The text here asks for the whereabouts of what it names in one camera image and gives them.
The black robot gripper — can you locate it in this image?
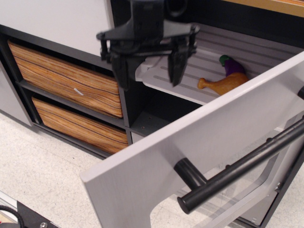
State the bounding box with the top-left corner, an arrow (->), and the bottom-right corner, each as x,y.
96,0 -> 199,91

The grey oven door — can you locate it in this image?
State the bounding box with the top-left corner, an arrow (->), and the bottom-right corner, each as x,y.
80,53 -> 304,228

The black oven door handle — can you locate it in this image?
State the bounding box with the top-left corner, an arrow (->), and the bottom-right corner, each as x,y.
174,83 -> 304,213

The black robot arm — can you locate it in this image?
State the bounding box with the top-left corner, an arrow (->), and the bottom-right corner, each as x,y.
96,0 -> 199,90

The white oven rack tray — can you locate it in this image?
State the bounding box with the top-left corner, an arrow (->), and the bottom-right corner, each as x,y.
135,24 -> 303,105

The upper wood-pattern storage bin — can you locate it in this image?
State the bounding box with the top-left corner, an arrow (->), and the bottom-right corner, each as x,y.
8,41 -> 123,118

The wood-pattern storage bin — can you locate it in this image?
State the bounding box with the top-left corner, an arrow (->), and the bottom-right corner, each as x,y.
8,41 -> 123,118
32,97 -> 128,154

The purple toy eggplant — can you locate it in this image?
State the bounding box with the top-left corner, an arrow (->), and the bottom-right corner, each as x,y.
219,55 -> 246,76

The white cabinet panel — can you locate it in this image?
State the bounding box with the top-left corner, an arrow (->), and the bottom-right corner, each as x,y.
0,0 -> 114,56

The toy chicken drumstick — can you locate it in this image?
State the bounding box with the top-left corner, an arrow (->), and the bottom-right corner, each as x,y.
197,72 -> 249,95

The dark grey toy kitchen cabinet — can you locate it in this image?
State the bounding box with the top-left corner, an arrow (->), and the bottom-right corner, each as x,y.
0,0 -> 304,228

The lower wood-pattern storage bin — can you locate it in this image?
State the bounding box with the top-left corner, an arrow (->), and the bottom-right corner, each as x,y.
32,97 -> 128,154

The wooden countertop edge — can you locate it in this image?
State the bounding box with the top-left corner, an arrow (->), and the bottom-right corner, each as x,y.
227,0 -> 304,18

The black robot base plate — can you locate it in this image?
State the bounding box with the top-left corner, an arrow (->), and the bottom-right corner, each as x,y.
17,201 -> 58,228

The black braided cable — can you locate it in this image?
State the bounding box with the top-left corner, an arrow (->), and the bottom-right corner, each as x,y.
0,204 -> 24,228

